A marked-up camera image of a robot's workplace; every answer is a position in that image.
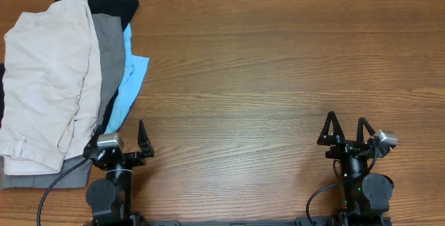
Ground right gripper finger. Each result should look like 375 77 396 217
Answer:
356 117 375 143
317 111 345 145

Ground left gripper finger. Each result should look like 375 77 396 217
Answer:
83 124 103 159
138 120 154 158

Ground beige shorts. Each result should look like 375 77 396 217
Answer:
1 0 102 175

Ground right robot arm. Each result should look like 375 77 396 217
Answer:
306 111 398 225

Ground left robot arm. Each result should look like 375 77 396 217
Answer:
83 121 154 226

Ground light blue garment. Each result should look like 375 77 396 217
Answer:
105 0 149 134

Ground grey shorts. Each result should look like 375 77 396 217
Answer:
1 13 125 188

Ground black garment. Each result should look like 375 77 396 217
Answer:
0 0 140 126

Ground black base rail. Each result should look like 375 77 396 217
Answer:
144 217 312 226

